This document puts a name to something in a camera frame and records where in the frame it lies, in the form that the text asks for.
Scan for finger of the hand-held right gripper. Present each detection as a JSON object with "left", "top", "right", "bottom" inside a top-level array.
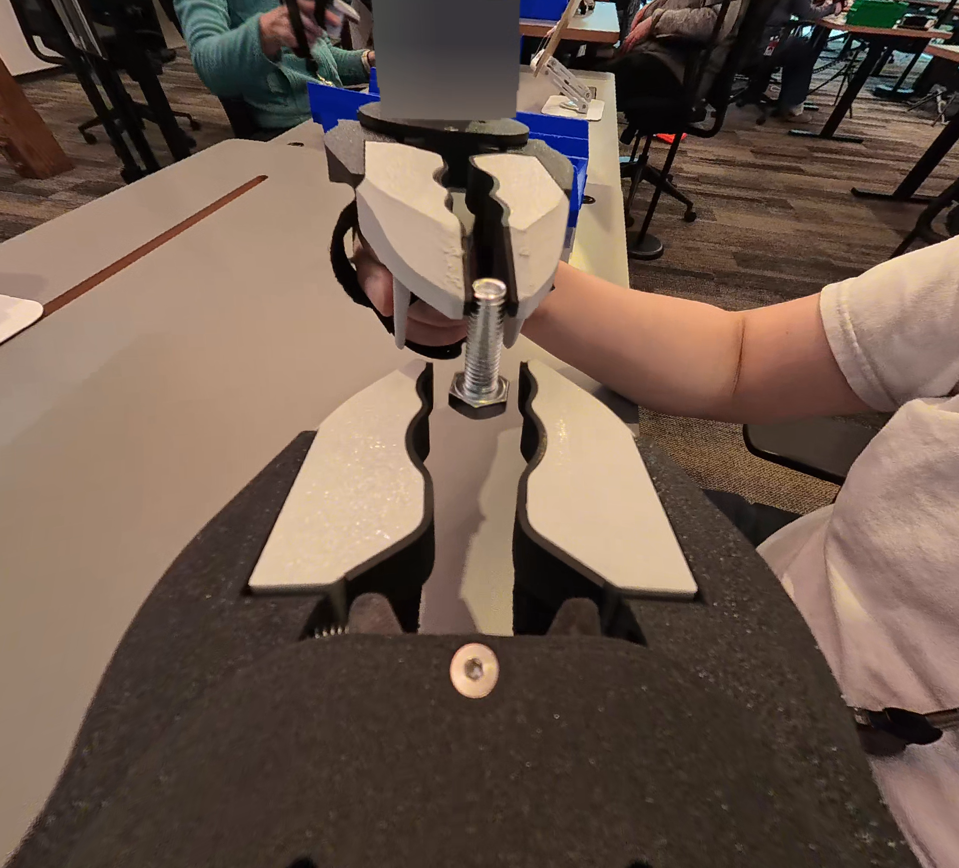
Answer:
[
  {"left": 478, "top": 153, "right": 574, "bottom": 350},
  {"left": 354, "top": 141, "right": 472, "bottom": 350}
]

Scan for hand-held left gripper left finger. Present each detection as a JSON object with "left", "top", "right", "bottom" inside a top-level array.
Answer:
[{"left": 247, "top": 361, "right": 437, "bottom": 634}]

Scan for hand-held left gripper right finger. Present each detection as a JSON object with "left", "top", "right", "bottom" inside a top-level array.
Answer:
[{"left": 513, "top": 361, "right": 699, "bottom": 634}]

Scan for steel hex bolt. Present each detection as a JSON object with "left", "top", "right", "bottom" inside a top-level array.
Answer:
[{"left": 448, "top": 278, "right": 512, "bottom": 421}]

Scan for person's right forearm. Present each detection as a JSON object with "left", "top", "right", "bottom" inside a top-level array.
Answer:
[{"left": 520, "top": 261, "right": 750, "bottom": 425}]

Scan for person's right hand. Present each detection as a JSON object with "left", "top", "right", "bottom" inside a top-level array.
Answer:
[{"left": 352, "top": 242, "right": 469, "bottom": 352}]

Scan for black pole stand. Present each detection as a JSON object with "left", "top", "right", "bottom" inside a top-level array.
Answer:
[{"left": 628, "top": 134, "right": 686, "bottom": 261}]

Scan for white stand base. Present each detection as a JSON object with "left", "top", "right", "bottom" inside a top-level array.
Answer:
[
  {"left": 533, "top": 55, "right": 606, "bottom": 122},
  {"left": 0, "top": 295, "right": 44, "bottom": 346}
]

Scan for light wooden document board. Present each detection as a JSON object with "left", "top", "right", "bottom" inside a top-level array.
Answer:
[{"left": 529, "top": 0, "right": 598, "bottom": 72}]

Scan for person's dark trousers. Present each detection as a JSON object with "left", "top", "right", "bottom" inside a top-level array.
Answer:
[{"left": 704, "top": 486, "right": 804, "bottom": 548}]

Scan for black mesh office chair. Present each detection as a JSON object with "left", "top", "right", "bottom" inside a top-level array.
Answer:
[{"left": 620, "top": 0, "right": 758, "bottom": 225}]

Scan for black chair armrest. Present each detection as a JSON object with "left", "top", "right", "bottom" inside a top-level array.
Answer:
[{"left": 742, "top": 415, "right": 894, "bottom": 487}]

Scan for black metal stand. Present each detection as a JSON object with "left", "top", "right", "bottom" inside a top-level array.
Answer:
[{"left": 0, "top": 0, "right": 201, "bottom": 183}]

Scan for wooden top desk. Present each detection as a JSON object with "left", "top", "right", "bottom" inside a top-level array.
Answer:
[{"left": 811, "top": 14, "right": 959, "bottom": 204}]

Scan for green box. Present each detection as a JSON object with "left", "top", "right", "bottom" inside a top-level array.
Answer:
[{"left": 847, "top": 0, "right": 910, "bottom": 28}]

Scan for black chest strap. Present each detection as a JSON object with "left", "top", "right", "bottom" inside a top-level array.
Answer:
[{"left": 850, "top": 705, "right": 959, "bottom": 758}]

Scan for brown wooden post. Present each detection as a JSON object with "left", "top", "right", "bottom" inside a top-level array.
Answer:
[{"left": 0, "top": 59, "right": 73, "bottom": 180}]

